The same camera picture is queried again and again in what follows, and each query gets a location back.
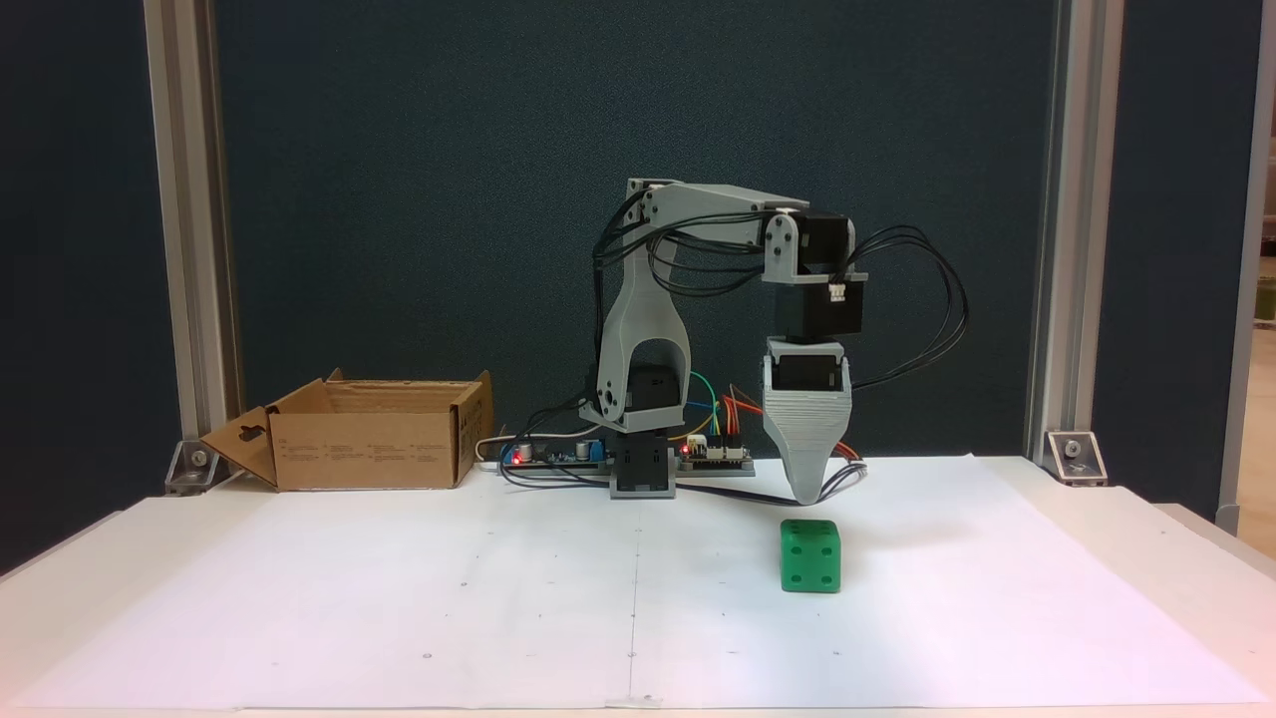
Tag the light partition edge frame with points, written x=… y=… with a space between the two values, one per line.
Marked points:
x=1246 y=299

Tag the blue circuit board red LED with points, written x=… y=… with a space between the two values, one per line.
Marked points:
x=558 y=456

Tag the grey printed robot arm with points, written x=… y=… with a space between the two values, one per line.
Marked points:
x=638 y=329

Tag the aluminium frame post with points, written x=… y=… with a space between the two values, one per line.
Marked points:
x=194 y=249
x=1072 y=249

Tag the green die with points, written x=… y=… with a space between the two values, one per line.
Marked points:
x=810 y=556

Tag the brown cardboard box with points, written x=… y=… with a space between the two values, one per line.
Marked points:
x=369 y=449

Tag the large white paper sheet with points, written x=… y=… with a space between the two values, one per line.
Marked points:
x=498 y=598

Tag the metal corner bracket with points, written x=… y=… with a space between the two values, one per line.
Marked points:
x=1075 y=457
x=191 y=467

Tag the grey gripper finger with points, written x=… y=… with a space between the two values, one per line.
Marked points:
x=791 y=439
x=825 y=439

